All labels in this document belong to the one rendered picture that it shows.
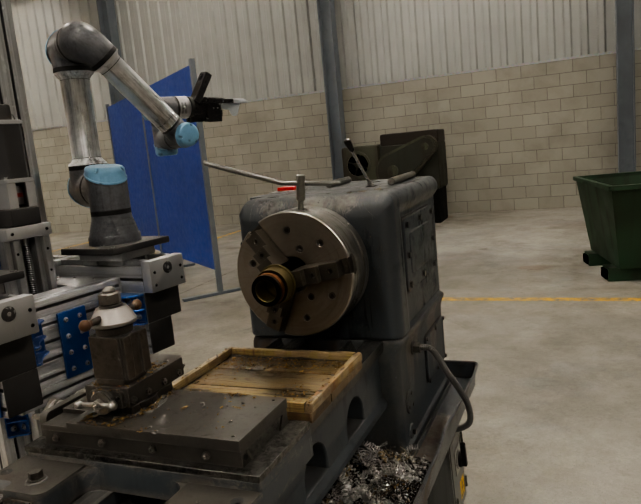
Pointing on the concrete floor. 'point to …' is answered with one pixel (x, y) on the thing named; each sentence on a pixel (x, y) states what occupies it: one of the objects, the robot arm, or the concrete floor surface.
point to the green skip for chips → (620, 223)
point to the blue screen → (168, 181)
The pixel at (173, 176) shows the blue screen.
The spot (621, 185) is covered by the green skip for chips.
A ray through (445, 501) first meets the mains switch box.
